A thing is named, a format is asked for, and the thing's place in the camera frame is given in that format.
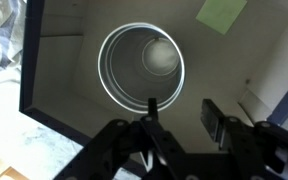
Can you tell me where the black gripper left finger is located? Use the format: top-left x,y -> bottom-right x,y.
53,97 -> 187,180

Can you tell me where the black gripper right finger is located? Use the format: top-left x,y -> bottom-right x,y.
200,98 -> 288,180

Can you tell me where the dark blue cardboard box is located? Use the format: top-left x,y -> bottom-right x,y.
18,0 -> 288,178

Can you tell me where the green sticky note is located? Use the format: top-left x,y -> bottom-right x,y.
195,0 -> 248,36

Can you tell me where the blue striped white cloth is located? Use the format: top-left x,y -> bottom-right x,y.
0,0 -> 28,83

